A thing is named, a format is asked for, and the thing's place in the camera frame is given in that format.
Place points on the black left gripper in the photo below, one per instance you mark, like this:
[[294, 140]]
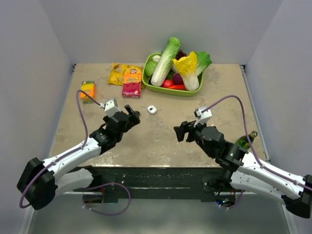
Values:
[[133, 119]]

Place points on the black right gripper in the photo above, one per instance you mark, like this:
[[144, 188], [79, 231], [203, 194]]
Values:
[[186, 127]]

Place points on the white earbud charging case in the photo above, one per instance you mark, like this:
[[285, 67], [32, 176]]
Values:
[[152, 109]]

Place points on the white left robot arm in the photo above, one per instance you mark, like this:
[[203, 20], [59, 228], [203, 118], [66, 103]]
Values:
[[42, 180]]

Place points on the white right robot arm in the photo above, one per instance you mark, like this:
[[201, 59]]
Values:
[[240, 170]]

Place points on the red snack box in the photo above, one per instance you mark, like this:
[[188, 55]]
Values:
[[132, 85]]

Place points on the green plastic tray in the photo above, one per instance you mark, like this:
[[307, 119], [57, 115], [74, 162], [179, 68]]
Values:
[[174, 92]]

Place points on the orange toy carrot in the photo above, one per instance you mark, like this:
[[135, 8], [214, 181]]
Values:
[[178, 87]]

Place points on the yellow chips bag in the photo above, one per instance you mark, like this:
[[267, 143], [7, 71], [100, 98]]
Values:
[[118, 70]]

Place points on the red toy tomato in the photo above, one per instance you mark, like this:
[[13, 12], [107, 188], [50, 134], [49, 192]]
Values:
[[167, 83]]

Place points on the purple toy onion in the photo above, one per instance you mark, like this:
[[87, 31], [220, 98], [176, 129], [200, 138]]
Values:
[[177, 79]]

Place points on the orange sponge pack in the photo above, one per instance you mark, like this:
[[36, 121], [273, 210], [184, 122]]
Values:
[[89, 87]]

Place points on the green round toy vegetable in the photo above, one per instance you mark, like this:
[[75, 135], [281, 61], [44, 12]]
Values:
[[150, 67]]

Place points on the white toy garlic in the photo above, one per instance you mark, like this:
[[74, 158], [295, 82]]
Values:
[[156, 58]]

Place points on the yellow napa cabbage toy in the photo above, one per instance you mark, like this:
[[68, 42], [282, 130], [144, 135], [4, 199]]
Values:
[[186, 67]]

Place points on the green glass bottle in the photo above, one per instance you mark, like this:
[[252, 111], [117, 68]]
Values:
[[243, 140]]

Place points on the green lettuce leaf toy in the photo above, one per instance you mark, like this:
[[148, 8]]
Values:
[[203, 61]]

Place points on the green napa cabbage toy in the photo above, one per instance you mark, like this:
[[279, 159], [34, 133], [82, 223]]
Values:
[[165, 62]]

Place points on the dark toy grapes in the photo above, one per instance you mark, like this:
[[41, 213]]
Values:
[[180, 54]]

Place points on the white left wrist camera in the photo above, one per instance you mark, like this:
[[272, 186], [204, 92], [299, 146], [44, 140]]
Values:
[[110, 107]]

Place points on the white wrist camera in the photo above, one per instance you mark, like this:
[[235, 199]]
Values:
[[110, 107], [203, 115]]

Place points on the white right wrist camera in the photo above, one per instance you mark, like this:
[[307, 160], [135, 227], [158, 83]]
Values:
[[203, 115]]

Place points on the black base frame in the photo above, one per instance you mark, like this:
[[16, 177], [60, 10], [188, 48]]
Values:
[[197, 183]]

